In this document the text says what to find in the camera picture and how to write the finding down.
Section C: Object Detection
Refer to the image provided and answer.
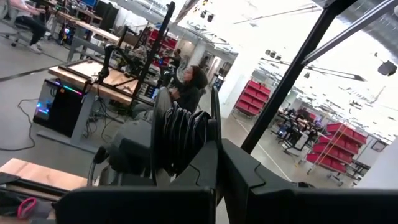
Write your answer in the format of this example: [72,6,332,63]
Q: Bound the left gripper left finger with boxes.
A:
[172,140,220,190]

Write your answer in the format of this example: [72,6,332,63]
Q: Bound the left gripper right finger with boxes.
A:
[220,138,296,224]

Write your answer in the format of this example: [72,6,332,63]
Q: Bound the black wire spool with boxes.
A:
[150,85,223,187]

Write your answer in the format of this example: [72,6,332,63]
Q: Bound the wooden top desk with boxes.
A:
[36,58,156,154]

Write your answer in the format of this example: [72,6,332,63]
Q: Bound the shelf with red bins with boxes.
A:
[306,123,368,175]
[233,79,272,118]

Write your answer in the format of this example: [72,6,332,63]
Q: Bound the black computer tower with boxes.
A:
[33,78,86,138]

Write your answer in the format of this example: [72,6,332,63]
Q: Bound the person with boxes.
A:
[170,48,183,70]
[169,65,208,114]
[7,0,47,54]

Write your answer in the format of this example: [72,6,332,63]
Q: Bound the grey red plastic piece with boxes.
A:
[0,189,54,219]

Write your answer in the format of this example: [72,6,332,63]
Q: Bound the black monitor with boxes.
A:
[95,0,121,32]

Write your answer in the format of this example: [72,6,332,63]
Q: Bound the office chair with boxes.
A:
[0,6,23,47]

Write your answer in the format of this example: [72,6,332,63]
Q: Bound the black gantry frame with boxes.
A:
[118,1,177,105]

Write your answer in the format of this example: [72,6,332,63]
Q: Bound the black power cord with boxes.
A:
[0,98,39,152]

